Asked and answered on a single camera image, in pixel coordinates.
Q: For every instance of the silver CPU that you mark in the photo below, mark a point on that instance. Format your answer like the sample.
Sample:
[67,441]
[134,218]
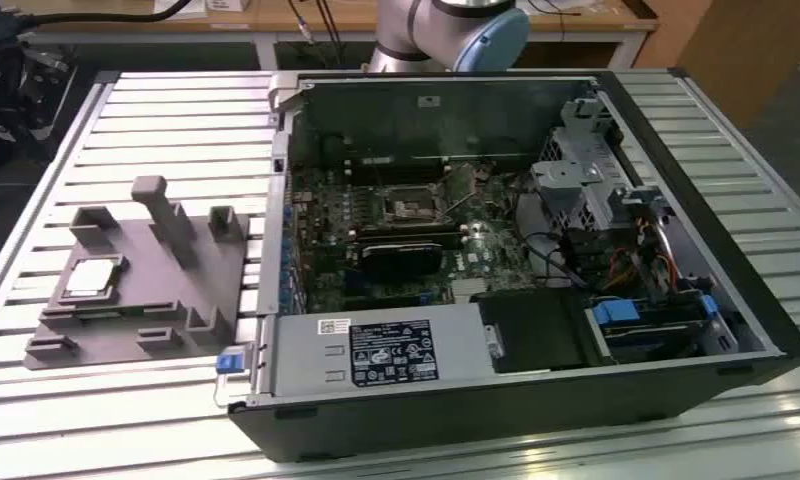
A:
[94,277]

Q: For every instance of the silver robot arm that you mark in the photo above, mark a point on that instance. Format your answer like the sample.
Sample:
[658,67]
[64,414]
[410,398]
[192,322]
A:
[414,27]

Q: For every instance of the CPU socket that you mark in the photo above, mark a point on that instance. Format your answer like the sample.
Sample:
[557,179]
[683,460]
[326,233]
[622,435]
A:
[410,205]

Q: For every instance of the green RAM stick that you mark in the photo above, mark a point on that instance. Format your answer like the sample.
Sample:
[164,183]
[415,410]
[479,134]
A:
[107,313]

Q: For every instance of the grey parts rack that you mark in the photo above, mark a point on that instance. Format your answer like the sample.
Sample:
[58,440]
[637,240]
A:
[154,300]

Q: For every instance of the wooden desk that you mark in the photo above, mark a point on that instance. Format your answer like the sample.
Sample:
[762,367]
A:
[307,20]

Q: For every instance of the green motherboard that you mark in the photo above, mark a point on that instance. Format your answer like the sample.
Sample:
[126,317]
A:
[334,210]

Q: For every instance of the blue case latch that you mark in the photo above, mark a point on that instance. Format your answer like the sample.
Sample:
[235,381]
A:
[232,361]

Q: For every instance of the black graphics card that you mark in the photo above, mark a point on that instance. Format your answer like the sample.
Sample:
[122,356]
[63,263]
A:
[400,260]

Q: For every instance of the grey power supply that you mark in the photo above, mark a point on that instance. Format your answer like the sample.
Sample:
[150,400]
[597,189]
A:
[307,360]

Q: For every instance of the silver chipset heatsink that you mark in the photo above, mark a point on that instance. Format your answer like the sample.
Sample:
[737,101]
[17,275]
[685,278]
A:
[471,291]

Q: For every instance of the silver disk bay cage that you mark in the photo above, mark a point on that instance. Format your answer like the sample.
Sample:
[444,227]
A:
[567,200]

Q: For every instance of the black plastic shroud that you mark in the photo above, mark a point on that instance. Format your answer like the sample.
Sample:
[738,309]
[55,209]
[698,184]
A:
[534,330]

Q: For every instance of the black and silver PC case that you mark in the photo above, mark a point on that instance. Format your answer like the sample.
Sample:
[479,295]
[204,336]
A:
[440,425]

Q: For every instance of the blue disk carrier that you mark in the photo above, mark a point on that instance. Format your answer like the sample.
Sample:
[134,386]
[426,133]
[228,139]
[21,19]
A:
[614,312]

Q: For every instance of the wooden cabinet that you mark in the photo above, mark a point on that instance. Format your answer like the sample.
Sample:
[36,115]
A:
[741,50]

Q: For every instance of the blue plastic clip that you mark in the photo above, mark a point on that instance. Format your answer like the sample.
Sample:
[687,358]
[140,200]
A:
[709,306]

